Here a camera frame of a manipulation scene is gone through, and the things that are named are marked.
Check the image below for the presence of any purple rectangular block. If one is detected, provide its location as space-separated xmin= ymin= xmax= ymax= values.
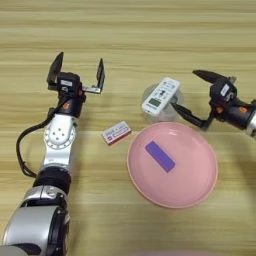
xmin=144 ymin=140 xmax=177 ymax=174

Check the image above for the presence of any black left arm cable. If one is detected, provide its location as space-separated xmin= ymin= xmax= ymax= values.
xmin=15 ymin=105 xmax=65 ymax=178

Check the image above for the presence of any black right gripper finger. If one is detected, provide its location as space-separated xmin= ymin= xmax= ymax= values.
xmin=170 ymin=102 xmax=214 ymax=132
xmin=192 ymin=69 xmax=228 ymax=84

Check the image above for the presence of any red and white small box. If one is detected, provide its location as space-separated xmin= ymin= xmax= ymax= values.
xmin=100 ymin=120 xmax=133 ymax=147

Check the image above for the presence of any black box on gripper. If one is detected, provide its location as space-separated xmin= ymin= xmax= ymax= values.
xmin=209 ymin=77 xmax=238 ymax=107
xmin=57 ymin=72 xmax=82 ymax=95

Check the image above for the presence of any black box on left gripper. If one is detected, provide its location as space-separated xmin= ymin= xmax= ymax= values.
xmin=57 ymin=72 xmax=82 ymax=95

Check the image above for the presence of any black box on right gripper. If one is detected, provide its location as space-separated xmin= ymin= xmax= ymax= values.
xmin=209 ymin=77 xmax=238 ymax=107

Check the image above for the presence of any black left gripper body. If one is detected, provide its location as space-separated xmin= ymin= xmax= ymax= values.
xmin=47 ymin=82 xmax=103 ymax=118

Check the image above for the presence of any clear plastic cup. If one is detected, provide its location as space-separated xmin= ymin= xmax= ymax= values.
xmin=141 ymin=82 xmax=185 ymax=123

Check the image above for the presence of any pink round plate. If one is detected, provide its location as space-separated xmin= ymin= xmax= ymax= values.
xmin=126 ymin=121 xmax=219 ymax=209

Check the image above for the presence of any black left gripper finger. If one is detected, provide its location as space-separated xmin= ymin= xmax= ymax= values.
xmin=46 ymin=51 xmax=65 ymax=84
xmin=95 ymin=57 xmax=106 ymax=90

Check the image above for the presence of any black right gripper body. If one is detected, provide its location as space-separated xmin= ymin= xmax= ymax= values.
xmin=206 ymin=102 xmax=256 ymax=131

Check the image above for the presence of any white remote control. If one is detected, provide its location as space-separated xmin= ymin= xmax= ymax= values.
xmin=141 ymin=77 xmax=181 ymax=117

